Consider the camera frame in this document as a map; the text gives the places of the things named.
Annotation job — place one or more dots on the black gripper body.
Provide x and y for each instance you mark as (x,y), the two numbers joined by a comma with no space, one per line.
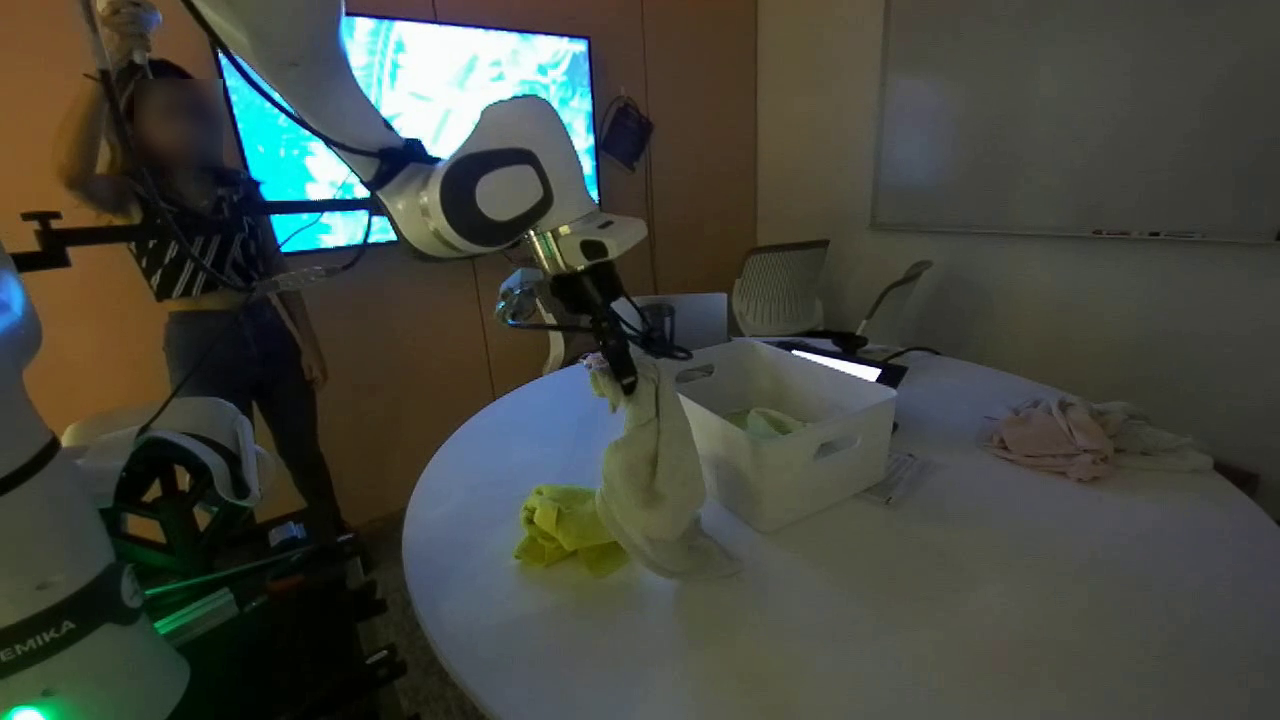
(586,297)

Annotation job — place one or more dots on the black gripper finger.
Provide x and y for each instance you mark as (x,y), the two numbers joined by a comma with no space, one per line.
(630,340)
(615,355)

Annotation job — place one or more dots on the white beige towel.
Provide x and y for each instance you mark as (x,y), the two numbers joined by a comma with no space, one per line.
(663,465)

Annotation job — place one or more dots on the pale yellow-green towel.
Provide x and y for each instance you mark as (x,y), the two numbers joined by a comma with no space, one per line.
(772,427)

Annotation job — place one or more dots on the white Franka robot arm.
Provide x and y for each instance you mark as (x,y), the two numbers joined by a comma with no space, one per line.
(494,187)

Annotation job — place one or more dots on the bright yellow towel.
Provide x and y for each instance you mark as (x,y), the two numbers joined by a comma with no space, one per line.
(564,527)

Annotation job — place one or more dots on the white plastic storage box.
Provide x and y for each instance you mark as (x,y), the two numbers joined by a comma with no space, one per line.
(803,440)

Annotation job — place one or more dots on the white waste bin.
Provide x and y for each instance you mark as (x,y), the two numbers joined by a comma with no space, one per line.
(701,321)

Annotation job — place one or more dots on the grey office chair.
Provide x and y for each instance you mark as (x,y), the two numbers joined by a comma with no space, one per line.
(897,307)
(782,284)

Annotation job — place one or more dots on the black tablet lit screen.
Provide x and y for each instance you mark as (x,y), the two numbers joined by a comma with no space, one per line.
(832,363)

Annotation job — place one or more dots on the person in striped top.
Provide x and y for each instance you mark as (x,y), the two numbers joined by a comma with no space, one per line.
(225,307)

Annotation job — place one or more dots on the black equipment cart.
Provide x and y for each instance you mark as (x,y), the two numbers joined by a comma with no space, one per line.
(267,615)

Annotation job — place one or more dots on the pink crumpled cloth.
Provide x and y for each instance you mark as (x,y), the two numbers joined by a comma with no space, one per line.
(1061,439)

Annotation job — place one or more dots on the white crumpled cloth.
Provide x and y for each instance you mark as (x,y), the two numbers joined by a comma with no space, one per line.
(1165,440)

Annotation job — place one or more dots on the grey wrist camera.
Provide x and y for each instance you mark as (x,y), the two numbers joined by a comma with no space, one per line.
(520,297)

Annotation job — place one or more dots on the small black wall box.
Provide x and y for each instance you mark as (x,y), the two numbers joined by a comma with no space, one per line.
(625,133)

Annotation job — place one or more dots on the wall television screen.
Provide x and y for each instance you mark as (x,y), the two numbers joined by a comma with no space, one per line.
(427,67)

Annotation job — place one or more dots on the wall whiteboard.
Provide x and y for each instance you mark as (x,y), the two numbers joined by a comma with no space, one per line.
(1081,120)

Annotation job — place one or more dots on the black camera stand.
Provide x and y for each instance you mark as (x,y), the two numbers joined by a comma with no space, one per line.
(82,233)

